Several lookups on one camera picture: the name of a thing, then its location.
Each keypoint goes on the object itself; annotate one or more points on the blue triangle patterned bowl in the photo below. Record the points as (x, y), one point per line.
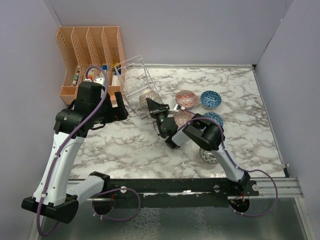
(210, 99)

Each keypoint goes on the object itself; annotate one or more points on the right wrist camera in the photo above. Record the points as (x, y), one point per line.
(177, 109)

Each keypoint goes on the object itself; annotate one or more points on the blue floral bowl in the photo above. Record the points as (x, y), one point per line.
(214, 116)

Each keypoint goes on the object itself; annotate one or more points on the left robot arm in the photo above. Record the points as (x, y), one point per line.
(52, 198)

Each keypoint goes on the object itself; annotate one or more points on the white wire dish rack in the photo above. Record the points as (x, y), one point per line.
(135, 78)

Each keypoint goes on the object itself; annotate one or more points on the red patterned bowl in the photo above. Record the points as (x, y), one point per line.
(186, 99)

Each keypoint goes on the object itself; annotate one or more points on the brown patterned bowl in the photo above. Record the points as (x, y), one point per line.
(148, 93)

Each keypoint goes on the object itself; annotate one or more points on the orange plastic desk organizer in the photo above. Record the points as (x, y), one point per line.
(85, 46)

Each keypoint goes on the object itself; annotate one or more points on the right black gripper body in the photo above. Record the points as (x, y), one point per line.
(160, 117)

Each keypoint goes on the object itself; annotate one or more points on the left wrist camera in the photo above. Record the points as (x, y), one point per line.
(100, 80)

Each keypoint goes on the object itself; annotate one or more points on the small bottles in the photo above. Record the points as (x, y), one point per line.
(76, 78)

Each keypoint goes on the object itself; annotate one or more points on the black mounting rail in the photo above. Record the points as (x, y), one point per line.
(178, 192)

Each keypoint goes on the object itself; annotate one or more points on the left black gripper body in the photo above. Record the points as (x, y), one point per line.
(109, 113)

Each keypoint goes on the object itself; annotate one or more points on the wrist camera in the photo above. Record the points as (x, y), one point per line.
(177, 109)
(100, 80)

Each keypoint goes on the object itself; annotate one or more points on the grey leaf patterned bowl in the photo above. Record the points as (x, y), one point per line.
(207, 156)

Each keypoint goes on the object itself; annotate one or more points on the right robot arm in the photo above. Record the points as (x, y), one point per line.
(206, 133)

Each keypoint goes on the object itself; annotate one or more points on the pink patterned bowl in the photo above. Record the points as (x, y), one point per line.
(182, 118)

